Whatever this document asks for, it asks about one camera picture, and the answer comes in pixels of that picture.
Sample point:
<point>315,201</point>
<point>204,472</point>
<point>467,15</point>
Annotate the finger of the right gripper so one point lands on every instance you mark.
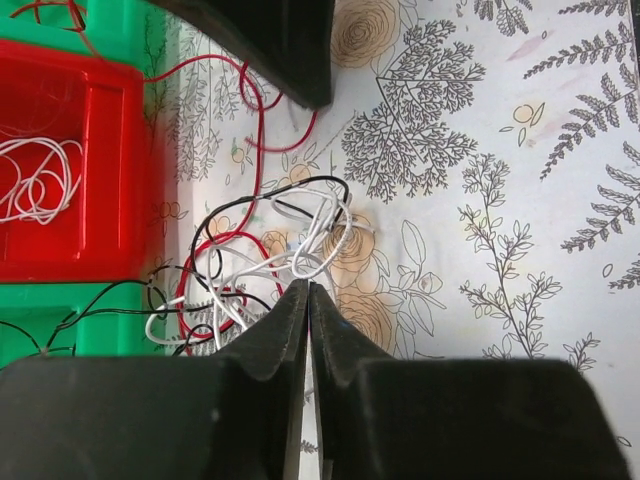
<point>287,42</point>

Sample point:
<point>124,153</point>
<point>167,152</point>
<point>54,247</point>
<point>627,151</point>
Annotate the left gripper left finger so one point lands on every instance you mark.
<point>236,414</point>

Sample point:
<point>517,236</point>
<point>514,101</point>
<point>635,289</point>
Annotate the red bin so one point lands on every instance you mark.
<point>72,198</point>

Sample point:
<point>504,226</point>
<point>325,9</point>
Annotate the green bin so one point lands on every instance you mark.
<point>77,319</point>
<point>127,32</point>

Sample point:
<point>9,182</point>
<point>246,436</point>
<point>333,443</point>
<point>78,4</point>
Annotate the left green bin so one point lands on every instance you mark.
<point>77,319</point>

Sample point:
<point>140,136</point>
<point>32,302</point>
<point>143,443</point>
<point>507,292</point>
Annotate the right green bin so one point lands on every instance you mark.
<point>127,32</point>

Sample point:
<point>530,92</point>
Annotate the floral table mat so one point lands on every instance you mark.
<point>491,149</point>

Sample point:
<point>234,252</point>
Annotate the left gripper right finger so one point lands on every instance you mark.
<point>385,418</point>

